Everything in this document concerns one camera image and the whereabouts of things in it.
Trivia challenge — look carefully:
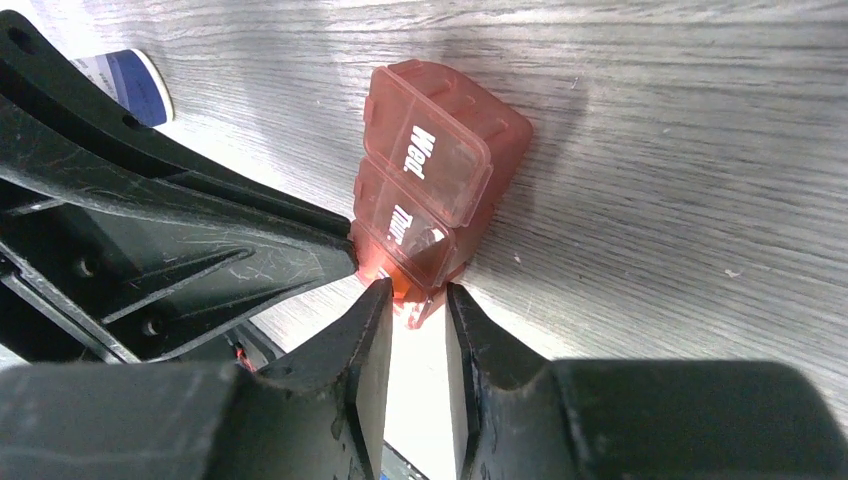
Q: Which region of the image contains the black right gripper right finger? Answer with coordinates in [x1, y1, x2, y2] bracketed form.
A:
[446, 284, 847, 479]

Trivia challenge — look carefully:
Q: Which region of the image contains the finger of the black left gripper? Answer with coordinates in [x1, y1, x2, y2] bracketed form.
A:
[1, 100, 355, 363]
[1, 10, 350, 239]

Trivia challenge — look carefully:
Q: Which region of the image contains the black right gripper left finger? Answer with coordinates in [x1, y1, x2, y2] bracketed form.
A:
[1, 279, 393, 479]

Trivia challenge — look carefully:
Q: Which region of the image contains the white capped pill bottle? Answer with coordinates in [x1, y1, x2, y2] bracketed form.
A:
[71, 49, 175, 127]

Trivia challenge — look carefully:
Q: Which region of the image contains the brown translucent pill container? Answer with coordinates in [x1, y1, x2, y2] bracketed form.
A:
[350, 59, 533, 329]

